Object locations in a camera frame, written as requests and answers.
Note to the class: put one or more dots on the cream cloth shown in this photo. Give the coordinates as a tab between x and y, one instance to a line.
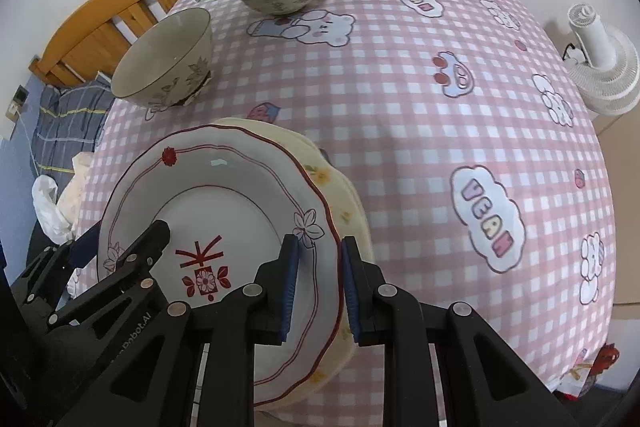
75	187

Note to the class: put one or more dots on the grey plaid pillow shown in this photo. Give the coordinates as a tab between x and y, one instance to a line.
65	122

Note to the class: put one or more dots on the large scalloped yellow flower plate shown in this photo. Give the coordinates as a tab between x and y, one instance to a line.
364	222

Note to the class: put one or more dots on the wall socket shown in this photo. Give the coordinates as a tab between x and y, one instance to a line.
20	96

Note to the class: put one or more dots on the white standing fan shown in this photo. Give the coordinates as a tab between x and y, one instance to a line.
600	72

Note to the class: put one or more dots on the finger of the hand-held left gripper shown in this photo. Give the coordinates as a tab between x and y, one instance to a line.
85	249
150	242

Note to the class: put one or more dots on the beige door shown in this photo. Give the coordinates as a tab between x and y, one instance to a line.
625	207

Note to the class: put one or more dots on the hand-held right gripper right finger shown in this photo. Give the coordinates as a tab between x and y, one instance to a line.
350	287

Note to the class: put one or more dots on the red white paper bag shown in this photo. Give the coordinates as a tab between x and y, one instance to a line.
600	357

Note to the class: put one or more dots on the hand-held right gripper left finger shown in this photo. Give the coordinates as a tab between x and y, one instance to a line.
290	287

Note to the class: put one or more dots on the white plate red flower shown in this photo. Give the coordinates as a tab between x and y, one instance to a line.
225	207

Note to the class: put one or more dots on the pink checked tablecloth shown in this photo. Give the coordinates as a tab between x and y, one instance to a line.
400	107

